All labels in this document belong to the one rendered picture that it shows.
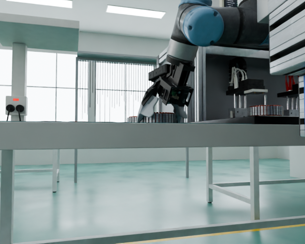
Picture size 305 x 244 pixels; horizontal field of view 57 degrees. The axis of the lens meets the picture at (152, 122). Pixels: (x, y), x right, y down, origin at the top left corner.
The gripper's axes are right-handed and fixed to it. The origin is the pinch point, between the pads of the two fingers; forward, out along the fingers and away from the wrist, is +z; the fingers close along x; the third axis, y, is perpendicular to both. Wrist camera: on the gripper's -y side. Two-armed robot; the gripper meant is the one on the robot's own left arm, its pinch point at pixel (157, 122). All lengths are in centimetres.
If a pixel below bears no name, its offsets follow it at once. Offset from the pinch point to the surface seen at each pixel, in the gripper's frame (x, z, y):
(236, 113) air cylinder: 36.9, -1.2, -6.4
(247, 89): 35.1, -11.4, -4.2
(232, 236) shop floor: 105, 106, -29
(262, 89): 38.8, -13.0, -1.3
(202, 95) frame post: 21.4, -5.7, -9.8
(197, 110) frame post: 19.5, -1.0, -7.4
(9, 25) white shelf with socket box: -38, -7, -69
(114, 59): 117, 76, -352
